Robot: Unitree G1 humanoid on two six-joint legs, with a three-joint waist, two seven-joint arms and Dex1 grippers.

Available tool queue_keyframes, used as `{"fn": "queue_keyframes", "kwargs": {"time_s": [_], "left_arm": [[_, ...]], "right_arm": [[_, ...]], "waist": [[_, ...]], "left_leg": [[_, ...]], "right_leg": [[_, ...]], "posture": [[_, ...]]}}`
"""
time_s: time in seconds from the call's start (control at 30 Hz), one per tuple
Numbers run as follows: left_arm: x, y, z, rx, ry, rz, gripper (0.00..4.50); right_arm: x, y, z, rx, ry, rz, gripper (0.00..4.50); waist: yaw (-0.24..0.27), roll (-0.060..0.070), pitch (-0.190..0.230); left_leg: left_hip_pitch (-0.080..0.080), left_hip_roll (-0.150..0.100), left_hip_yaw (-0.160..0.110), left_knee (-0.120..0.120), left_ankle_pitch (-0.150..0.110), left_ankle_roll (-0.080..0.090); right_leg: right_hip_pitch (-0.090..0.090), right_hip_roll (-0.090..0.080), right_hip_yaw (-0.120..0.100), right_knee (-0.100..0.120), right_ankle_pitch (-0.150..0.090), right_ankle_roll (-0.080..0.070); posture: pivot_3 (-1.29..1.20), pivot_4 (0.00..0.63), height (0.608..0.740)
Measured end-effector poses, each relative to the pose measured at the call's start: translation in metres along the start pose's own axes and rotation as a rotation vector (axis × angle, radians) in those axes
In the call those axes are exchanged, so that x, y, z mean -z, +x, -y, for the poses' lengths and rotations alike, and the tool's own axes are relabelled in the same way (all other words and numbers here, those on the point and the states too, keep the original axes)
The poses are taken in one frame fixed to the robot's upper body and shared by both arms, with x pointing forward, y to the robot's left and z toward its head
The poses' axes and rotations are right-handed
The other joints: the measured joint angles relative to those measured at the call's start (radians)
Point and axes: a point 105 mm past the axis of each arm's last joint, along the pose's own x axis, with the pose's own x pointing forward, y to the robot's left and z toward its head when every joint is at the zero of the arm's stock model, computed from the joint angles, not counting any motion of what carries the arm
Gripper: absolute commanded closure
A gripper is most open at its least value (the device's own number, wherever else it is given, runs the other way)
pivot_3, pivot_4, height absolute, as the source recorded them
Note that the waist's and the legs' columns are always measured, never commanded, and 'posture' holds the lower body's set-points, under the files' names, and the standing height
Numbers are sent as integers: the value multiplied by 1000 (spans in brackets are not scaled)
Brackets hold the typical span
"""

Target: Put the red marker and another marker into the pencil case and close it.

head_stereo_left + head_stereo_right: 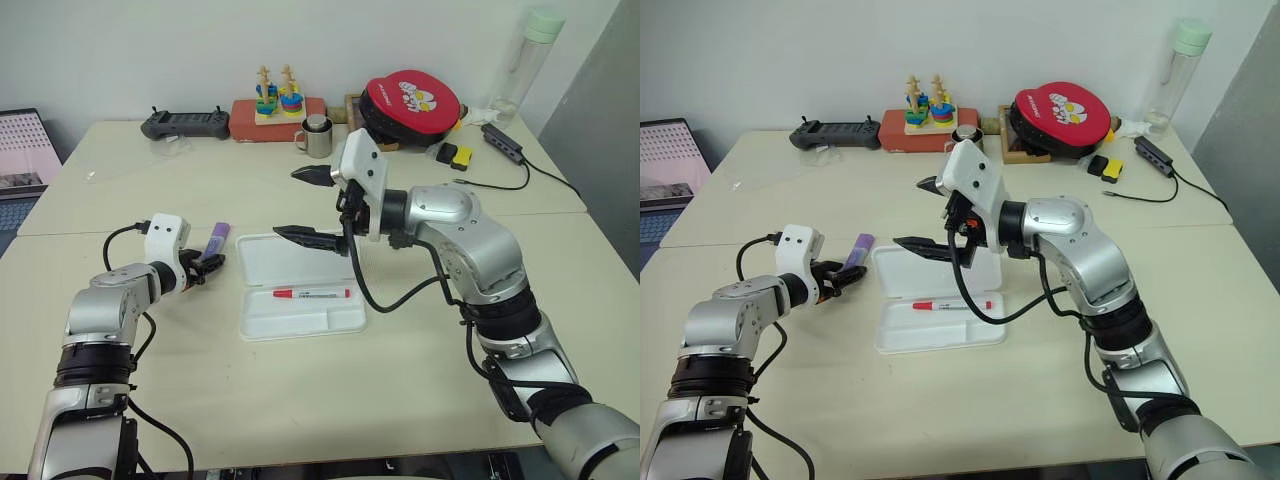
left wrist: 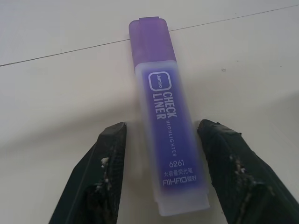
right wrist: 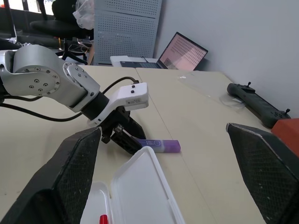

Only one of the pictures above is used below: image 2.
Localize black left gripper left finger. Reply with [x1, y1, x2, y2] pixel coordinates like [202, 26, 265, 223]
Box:
[48, 122, 128, 224]

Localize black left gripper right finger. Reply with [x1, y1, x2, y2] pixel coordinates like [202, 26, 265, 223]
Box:
[197, 119, 299, 224]

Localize purple highlighter marker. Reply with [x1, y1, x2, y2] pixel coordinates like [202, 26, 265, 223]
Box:
[128, 16, 211, 217]

